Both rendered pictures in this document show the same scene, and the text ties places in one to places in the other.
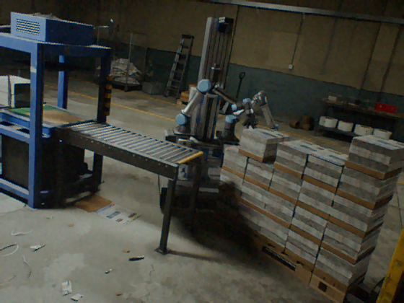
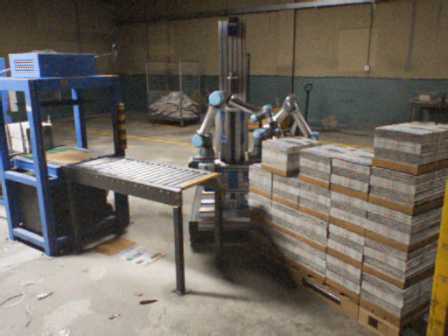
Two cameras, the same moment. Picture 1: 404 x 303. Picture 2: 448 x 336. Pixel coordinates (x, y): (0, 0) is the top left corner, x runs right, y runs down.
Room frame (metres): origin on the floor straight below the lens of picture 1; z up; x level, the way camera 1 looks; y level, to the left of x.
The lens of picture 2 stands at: (0.07, -0.67, 1.67)
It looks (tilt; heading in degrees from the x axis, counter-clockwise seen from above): 15 degrees down; 12
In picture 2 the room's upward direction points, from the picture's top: 1 degrees counter-clockwise
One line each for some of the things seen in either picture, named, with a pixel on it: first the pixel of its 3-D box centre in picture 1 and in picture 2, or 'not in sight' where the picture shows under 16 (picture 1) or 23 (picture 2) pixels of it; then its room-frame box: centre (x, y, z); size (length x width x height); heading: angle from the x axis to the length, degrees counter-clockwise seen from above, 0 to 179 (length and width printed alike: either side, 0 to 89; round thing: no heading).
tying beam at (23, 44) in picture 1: (53, 45); (56, 81); (3.59, 1.62, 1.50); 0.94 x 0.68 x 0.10; 157
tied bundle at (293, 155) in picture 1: (301, 158); (332, 164); (3.00, -0.87, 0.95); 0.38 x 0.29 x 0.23; 135
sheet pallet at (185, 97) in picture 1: (203, 97); (268, 120); (9.93, 0.21, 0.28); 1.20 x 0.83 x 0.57; 67
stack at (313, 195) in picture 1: (275, 205); (314, 228); (3.09, -0.77, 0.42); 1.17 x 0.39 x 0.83; 46
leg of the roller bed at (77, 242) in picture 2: (60, 173); (74, 216); (3.19, 1.33, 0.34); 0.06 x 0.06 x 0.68; 67
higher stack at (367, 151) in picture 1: (356, 218); (404, 231); (2.59, -1.29, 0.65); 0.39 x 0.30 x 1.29; 136
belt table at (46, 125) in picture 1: (50, 119); (65, 160); (3.59, 1.63, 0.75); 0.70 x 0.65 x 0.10; 67
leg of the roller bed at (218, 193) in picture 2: (194, 197); (219, 227); (3.16, 0.00, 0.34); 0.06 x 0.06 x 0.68; 67
